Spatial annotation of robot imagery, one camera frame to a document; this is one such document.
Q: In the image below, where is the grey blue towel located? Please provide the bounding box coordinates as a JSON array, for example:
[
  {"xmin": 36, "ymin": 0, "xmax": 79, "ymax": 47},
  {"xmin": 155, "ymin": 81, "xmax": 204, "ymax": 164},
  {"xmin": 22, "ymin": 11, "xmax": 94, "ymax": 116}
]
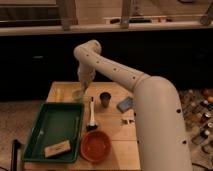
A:
[{"xmin": 79, "ymin": 84, "xmax": 86, "ymax": 97}]

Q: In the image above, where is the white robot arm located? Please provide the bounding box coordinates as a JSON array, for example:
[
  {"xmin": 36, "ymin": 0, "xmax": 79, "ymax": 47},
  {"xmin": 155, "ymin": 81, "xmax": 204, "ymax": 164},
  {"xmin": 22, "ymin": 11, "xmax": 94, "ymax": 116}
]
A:
[{"xmin": 74, "ymin": 40, "xmax": 193, "ymax": 171}]

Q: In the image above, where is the grey metal cup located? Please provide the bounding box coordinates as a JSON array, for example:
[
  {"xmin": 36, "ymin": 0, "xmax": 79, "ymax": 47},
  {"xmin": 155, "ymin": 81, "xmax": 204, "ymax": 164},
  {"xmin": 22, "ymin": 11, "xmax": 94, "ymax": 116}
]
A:
[{"xmin": 100, "ymin": 92, "xmax": 111, "ymax": 108}]

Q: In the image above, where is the green plastic cup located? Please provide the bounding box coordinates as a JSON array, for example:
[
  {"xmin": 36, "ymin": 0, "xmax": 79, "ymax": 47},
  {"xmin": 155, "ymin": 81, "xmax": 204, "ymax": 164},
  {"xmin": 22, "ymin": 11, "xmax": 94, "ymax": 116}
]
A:
[{"xmin": 72, "ymin": 90, "xmax": 84, "ymax": 102}]

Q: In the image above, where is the blue sponge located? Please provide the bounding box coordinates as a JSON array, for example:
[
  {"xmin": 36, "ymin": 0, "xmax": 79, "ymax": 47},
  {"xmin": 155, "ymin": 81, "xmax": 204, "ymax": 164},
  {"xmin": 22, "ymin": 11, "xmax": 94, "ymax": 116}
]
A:
[{"xmin": 117, "ymin": 97, "xmax": 133, "ymax": 113}]

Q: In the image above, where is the metal fork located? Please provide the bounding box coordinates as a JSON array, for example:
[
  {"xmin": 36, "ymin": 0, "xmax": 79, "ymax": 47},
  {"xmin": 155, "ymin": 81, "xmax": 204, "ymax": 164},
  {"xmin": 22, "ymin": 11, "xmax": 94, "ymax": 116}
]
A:
[{"xmin": 122, "ymin": 118, "xmax": 135, "ymax": 125}]

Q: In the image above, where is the orange bowl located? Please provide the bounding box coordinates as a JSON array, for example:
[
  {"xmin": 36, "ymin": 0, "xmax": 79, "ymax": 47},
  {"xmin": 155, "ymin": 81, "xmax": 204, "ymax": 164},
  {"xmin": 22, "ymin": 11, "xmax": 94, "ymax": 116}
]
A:
[{"xmin": 80, "ymin": 130, "xmax": 111, "ymax": 163}]

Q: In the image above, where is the green plastic tray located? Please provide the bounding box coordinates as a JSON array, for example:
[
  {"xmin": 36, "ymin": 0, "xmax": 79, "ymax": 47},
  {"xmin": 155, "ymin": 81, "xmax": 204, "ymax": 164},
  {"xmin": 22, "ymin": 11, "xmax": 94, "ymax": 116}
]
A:
[{"xmin": 22, "ymin": 102, "xmax": 84, "ymax": 163}]

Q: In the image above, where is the wooden block brush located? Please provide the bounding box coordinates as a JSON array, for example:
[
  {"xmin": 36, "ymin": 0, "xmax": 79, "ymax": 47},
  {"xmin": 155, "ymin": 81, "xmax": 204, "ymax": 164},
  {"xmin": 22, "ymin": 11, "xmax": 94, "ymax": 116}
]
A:
[{"xmin": 44, "ymin": 140, "xmax": 71, "ymax": 158}]

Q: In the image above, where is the spice bottle rack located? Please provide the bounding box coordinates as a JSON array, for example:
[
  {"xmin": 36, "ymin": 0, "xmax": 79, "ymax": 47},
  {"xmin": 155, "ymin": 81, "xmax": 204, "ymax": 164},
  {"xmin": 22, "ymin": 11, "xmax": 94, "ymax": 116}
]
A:
[{"xmin": 179, "ymin": 89, "xmax": 213, "ymax": 149}]

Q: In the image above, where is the white handled black brush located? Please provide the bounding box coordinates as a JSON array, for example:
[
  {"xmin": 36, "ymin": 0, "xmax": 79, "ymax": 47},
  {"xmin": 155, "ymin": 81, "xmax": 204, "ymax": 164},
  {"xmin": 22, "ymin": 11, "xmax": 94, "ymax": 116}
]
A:
[{"xmin": 86, "ymin": 98, "xmax": 98, "ymax": 131}]

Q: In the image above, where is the black chair frame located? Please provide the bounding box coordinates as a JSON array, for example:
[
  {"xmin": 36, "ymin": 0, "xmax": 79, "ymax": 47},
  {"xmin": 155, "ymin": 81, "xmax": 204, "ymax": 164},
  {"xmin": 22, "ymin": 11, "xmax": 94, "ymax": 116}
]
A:
[{"xmin": 10, "ymin": 139, "xmax": 23, "ymax": 171}]

